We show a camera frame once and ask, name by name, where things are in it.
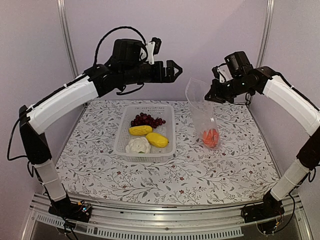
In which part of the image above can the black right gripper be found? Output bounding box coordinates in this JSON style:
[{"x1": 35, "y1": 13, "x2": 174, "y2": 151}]
[{"x1": 204, "y1": 74, "x2": 253, "y2": 104}]

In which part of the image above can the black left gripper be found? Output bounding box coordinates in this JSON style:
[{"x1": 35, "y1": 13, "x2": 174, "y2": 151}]
[{"x1": 121, "y1": 59, "x2": 183, "y2": 85}]

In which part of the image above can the clear zip top bag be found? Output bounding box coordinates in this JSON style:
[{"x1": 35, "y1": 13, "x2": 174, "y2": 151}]
[{"x1": 185, "y1": 77, "x2": 220, "y2": 150}]

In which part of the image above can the white perforated plastic basket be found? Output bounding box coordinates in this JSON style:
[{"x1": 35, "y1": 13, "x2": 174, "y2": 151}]
[{"x1": 113, "y1": 103, "x2": 176, "y2": 163}]

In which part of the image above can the orange toy pumpkin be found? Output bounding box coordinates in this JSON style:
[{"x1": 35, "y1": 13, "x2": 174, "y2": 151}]
[{"x1": 202, "y1": 128, "x2": 220, "y2": 148}]

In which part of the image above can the dark red grape bunch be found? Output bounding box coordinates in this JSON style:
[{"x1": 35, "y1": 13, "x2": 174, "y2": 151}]
[{"x1": 130, "y1": 112, "x2": 166, "y2": 129}]

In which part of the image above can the yellow toy mango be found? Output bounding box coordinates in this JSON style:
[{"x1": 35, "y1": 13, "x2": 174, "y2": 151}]
[{"x1": 145, "y1": 132, "x2": 169, "y2": 148}]

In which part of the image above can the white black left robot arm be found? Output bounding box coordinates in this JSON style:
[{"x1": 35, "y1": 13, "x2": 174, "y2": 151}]
[{"x1": 14, "y1": 26, "x2": 183, "y2": 217}]

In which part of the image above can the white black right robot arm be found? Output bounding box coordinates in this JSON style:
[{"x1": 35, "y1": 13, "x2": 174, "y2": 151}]
[{"x1": 205, "y1": 66, "x2": 320, "y2": 218}]

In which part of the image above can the floral patterned table mat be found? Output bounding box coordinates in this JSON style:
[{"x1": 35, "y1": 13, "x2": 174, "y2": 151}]
[{"x1": 56, "y1": 100, "x2": 279, "y2": 205}]

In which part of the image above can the white toy cauliflower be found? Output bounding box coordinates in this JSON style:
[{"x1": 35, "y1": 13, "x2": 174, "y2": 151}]
[{"x1": 125, "y1": 136, "x2": 151, "y2": 154}]

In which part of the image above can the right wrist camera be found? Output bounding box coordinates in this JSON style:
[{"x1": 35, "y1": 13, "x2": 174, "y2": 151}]
[{"x1": 212, "y1": 51, "x2": 253, "y2": 83}]

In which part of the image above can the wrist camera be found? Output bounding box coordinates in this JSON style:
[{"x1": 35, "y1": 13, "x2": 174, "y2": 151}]
[
  {"x1": 212, "y1": 51, "x2": 253, "y2": 83},
  {"x1": 110, "y1": 37, "x2": 162, "y2": 66}
]

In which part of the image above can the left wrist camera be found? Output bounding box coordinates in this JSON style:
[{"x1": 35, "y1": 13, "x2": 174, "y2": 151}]
[{"x1": 110, "y1": 37, "x2": 162, "y2": 66}]

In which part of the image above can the right aluminium corner post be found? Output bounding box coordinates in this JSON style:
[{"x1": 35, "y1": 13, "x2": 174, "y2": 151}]
[{"x1": 256, "y1": 0, "x2": 275, "y2": 67}]

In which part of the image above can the aluminium corner post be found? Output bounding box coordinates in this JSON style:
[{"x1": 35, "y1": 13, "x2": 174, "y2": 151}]
[
  {"x1": 56, "y1": 0, "x2": 79, "y2": 77},
  {"x1": 256, "y1": 0, "x2": 275, "y2": 67}
]

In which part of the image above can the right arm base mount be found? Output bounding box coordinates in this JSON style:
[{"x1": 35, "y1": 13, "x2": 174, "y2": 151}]
[{"x1": 240, "y1": 191, "x2": 285, "y2": 235}]

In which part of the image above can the left aluminium corner post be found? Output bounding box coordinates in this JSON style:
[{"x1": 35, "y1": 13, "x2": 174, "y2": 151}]
[{"x1": 56, "y1": 0, "x2": 79, "y2": 77}]

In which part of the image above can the aluminium front rail frame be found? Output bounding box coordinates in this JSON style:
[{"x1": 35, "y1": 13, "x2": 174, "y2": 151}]
[{"x1": 21, "y1": 193, "x2": 313, "y2": 240}]

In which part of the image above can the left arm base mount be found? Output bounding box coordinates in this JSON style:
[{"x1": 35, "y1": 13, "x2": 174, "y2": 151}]
[{"x1": 48, "y1": 195, "x2": 93, "y2": 223}]

